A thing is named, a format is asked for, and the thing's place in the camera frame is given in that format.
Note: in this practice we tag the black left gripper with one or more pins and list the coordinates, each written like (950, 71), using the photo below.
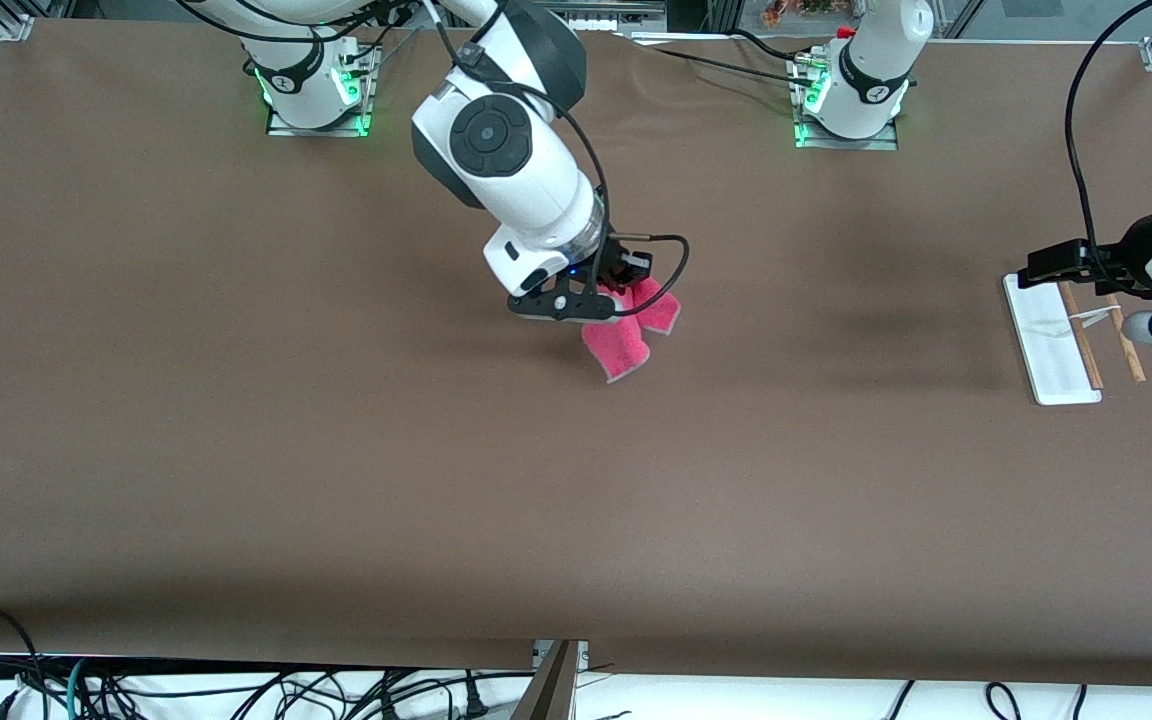
(1133, 253)

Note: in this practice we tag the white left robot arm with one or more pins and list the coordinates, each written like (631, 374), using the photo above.
(866, 80)

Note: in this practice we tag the pink towel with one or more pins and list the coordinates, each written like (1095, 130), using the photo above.
(616, 350)

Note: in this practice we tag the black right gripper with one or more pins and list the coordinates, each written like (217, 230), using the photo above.
(617, 262)

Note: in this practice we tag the white power strip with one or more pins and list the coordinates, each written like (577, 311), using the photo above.
(626, 10)

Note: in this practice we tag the metal table edge post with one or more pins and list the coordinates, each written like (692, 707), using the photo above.
(551, 690)

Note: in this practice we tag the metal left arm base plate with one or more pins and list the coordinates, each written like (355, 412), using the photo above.
(881, 142)

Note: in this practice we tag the white rectangular tray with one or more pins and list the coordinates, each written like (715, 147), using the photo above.
(1061, 385)

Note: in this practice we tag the black floor power plug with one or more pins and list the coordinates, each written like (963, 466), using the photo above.
(474, 700)

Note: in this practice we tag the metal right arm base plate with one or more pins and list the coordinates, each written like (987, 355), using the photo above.
(281, 125)

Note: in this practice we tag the brown table cover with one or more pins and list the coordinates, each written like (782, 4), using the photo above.
(576, 500)

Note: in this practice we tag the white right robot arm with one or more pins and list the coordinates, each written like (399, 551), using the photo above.
(496, 140)

